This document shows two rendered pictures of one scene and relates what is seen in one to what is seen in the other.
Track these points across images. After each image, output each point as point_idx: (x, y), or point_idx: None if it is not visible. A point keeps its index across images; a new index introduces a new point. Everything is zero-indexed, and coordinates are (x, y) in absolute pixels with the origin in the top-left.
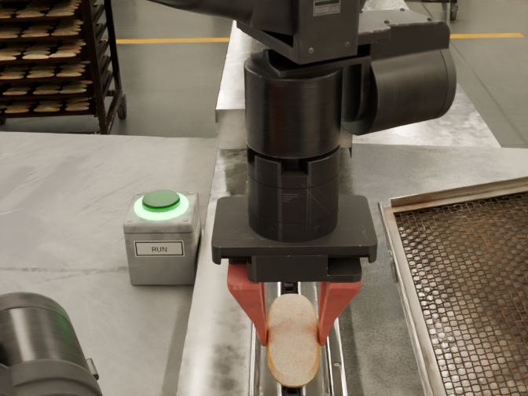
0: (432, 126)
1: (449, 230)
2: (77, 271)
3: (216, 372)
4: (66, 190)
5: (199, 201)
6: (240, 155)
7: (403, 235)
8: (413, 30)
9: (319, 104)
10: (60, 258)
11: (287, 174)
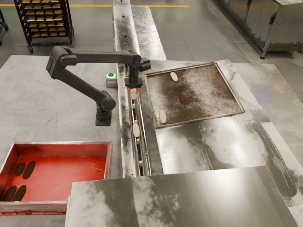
0: (154, 55)
1: (153, 79)
2: (97, 85)
3: (123, 99)
4: (89, 70)
5: (114, 72)
6: (120, 64)
7: (147, 79)
8: (146, 61)
9: (136, 70)
10: (93, 83)
11: (133, 77)
